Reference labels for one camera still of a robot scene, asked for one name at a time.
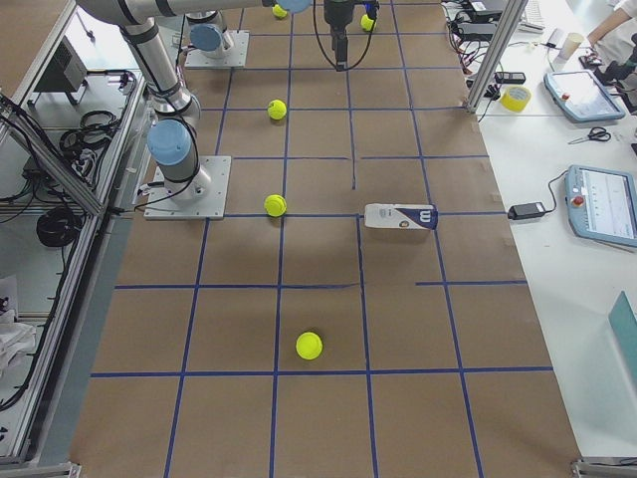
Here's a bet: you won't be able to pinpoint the paper cup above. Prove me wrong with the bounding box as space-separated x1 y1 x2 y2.
558 32 584 61

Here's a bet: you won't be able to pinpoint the tennis ball far right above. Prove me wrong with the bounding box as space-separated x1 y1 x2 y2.
359 14 375 32

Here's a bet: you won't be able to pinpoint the tennis ball mid table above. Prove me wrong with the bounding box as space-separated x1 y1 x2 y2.
267 99 288 120

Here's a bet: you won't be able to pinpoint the aluminium frame post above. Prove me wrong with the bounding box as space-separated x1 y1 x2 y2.
464 0 528 114

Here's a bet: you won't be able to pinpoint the grey box under table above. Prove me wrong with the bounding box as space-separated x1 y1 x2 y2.
28 36 88 106

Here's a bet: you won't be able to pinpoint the person in white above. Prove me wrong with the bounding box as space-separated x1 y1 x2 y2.
587 0 636 65

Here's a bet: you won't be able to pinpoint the yellow tape roll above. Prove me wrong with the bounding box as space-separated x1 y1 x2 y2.
501 86 531 113

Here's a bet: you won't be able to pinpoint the tennis ball near front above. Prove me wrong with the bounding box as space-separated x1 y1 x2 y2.
295 331 323 360

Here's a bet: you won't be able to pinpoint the white tennis ball can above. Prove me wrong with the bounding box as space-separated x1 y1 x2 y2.
364 203 439 230

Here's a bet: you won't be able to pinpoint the black handled scissors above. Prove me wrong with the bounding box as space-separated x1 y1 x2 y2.
568 126 612 144

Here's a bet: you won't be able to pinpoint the far teach pendant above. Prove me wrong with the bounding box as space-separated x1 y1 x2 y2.
543 70 625 122

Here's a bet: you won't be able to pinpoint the black power adapter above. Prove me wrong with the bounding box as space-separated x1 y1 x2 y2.
507 201 546 220

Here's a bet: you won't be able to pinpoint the tennis ball far left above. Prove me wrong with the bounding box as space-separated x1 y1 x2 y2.
272 4 289 20

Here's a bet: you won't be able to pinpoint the coiled black cables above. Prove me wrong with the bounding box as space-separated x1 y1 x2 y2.
35 206 84 249

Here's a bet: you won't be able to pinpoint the near teach pendant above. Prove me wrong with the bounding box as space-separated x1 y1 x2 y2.
564 165 636 248

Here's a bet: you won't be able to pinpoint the tennis ball by near base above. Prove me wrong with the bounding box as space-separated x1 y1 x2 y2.
264 194 288 217

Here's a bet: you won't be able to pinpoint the teach pendant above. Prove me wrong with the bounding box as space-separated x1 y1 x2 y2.
543 70 625 122
564 165 636 248

